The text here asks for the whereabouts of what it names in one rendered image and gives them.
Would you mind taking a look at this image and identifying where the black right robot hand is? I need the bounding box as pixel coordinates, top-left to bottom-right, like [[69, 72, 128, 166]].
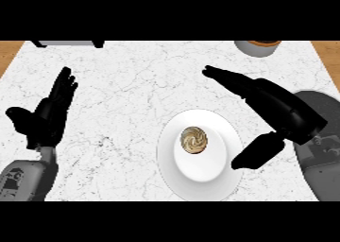
[[201, 64, 329, 171]]

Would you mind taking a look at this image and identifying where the white plate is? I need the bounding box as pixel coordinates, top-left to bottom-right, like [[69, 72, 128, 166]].
[[156, 109, 246, 202]]

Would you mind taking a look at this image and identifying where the grey pan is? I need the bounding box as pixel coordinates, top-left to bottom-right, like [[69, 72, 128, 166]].
[[30, 41, 106, 49]]

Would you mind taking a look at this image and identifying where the brown swirl cupcake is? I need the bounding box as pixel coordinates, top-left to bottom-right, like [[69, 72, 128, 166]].
[[178, 126, 209, 155]]

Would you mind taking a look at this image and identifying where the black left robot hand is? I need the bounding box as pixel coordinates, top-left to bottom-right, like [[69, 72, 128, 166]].
[[5, 66, 80, 150]]

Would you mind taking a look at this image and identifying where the grey pot with brown rim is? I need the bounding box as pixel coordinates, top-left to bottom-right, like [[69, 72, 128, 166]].
[[233, 41, 283, 59]]

